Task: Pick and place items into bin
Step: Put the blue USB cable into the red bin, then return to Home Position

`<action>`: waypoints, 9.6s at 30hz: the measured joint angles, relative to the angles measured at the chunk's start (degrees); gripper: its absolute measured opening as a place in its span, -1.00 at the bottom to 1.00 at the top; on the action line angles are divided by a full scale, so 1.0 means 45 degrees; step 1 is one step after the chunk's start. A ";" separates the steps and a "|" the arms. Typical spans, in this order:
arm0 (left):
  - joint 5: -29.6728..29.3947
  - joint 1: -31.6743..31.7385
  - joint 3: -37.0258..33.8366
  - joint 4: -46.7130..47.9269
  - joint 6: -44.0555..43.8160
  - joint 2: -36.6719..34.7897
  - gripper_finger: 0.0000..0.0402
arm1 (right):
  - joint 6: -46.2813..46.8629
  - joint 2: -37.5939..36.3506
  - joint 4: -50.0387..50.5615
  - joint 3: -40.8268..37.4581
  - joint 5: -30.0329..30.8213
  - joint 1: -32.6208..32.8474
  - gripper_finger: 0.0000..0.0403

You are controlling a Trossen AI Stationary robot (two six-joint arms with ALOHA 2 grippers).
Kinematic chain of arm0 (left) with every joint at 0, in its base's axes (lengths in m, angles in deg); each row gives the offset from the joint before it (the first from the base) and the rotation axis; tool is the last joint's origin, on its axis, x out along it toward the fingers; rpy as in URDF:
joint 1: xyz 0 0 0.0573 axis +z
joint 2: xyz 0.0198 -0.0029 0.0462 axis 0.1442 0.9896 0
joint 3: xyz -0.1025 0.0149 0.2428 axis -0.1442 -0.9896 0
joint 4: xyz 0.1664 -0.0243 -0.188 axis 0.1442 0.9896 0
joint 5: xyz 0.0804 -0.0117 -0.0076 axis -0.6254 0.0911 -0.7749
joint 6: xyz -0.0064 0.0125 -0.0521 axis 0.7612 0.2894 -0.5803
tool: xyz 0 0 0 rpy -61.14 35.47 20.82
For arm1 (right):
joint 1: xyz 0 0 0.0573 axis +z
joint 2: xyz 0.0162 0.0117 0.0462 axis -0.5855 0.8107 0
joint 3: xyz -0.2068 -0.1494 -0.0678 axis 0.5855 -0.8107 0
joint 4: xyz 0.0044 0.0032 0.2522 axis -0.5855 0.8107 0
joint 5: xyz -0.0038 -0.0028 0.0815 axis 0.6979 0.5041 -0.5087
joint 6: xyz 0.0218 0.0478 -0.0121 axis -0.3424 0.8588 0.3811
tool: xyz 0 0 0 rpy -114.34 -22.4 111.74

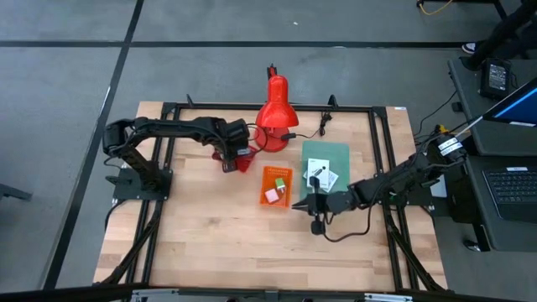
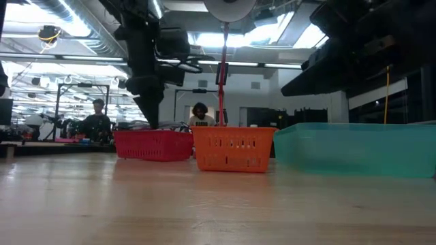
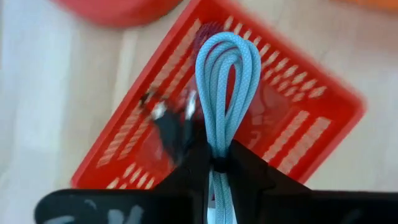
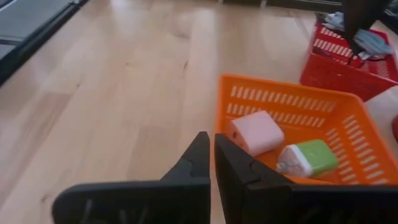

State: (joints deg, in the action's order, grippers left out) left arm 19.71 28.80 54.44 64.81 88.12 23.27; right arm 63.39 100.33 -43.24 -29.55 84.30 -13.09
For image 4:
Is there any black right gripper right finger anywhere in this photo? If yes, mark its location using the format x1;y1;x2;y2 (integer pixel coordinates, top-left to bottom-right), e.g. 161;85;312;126
214;133;398;224

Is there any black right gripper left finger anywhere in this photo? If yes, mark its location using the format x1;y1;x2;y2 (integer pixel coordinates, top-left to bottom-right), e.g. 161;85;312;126
52;131;211;224

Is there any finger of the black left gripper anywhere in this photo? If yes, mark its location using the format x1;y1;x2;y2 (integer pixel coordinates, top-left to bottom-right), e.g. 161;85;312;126
341;0;392;54

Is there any green charger plug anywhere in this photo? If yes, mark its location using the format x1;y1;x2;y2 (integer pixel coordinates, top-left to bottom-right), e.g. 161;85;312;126
275;139;340;179

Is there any pink charger plug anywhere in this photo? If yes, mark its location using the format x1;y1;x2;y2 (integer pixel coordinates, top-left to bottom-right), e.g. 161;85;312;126
229;110;285;157

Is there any red plastic basket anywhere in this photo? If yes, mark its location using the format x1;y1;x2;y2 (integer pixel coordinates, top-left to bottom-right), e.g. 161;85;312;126
300;20;398;102

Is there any orange plastic basket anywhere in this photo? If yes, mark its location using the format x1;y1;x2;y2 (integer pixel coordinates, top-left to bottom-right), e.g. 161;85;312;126
214;73;398;187

